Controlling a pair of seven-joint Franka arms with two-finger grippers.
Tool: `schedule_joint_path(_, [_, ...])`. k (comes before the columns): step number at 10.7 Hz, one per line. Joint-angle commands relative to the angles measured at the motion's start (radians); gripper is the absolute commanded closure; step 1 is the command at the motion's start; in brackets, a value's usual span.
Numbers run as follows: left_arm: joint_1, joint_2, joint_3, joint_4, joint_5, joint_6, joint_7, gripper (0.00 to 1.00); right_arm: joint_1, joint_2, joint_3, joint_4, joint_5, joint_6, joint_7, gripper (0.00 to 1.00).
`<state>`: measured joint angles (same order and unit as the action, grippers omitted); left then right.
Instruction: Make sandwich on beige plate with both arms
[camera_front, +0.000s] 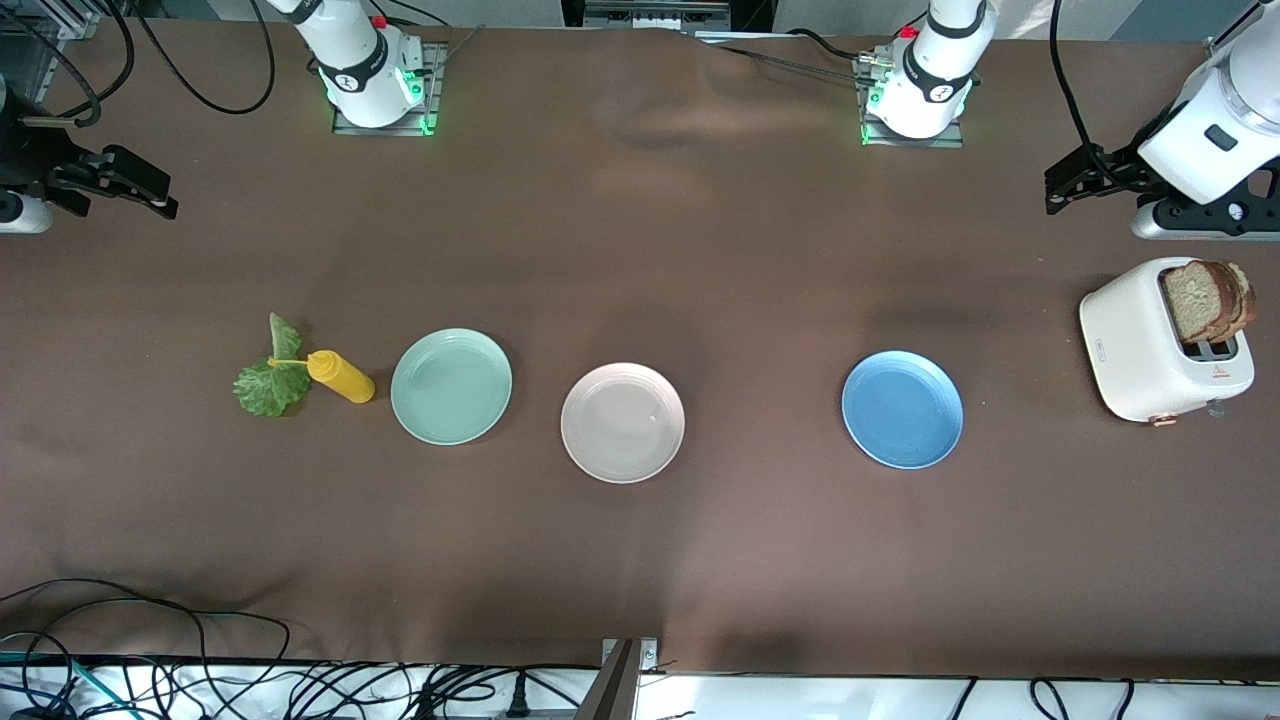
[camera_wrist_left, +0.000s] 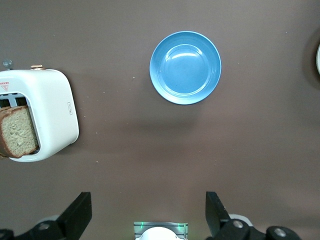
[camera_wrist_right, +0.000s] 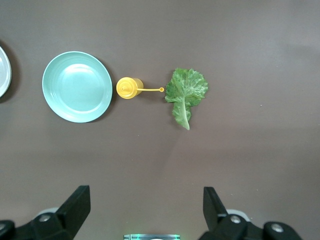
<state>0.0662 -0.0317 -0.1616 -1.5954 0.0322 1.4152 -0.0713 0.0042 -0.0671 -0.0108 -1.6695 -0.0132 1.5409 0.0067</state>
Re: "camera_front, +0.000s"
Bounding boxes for white toaster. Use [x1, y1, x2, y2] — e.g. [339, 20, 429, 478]
[1078, 257, 1257, 428]

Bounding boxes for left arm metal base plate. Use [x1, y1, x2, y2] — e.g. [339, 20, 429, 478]
[856, 52, 967, 149]

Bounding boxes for blue plate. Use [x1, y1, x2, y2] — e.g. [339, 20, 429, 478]
[841, 350, 965, 470]

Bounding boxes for metal table clamp bracket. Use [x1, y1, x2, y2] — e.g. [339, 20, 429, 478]
[598, 637, 661, 720]

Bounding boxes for aluminium frame with clear box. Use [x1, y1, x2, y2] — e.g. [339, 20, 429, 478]
[0, 0, 101, 106]

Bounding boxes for brown table cloth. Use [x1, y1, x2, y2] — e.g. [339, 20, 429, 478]
[0, 18, 1280, 681]

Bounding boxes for long black floor cable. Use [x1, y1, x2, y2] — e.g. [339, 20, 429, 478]
[0, 578, 291, 720]

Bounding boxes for black cable on table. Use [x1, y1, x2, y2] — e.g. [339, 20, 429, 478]
[695, 38, 876, 83]
[785, 28, 881, 63]

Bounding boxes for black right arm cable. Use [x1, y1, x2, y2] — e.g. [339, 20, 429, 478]
[0, 0, 277, 129]

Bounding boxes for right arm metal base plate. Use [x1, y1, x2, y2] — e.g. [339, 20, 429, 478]
[331, 42, 447, 137]

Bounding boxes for black looped floor cable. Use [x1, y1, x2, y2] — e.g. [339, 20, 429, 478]
[1030, 678, 1079, 720]

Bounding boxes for brown bread slice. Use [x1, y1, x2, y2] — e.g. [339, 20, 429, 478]
[1160, 260, 1229, 346]
[1205, 260, 1258, 343]

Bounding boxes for aluminium profile post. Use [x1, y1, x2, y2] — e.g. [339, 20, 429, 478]
[1205, 0, 1263, 61]

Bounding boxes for yellow mustard squeeze bottle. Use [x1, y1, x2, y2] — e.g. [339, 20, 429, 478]
[268, 350, 377, 405]

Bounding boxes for green lettuce leaf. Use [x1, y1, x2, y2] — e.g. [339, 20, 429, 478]
[233, 312, 313, 419]

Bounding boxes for mint green plate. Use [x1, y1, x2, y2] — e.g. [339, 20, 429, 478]
[390, 328, 514, 446]

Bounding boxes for teal floor cable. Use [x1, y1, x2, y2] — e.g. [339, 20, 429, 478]
[0, 650, 136, 720]

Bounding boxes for beige plate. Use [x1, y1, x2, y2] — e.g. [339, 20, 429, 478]
[560, 362, 687, 485]

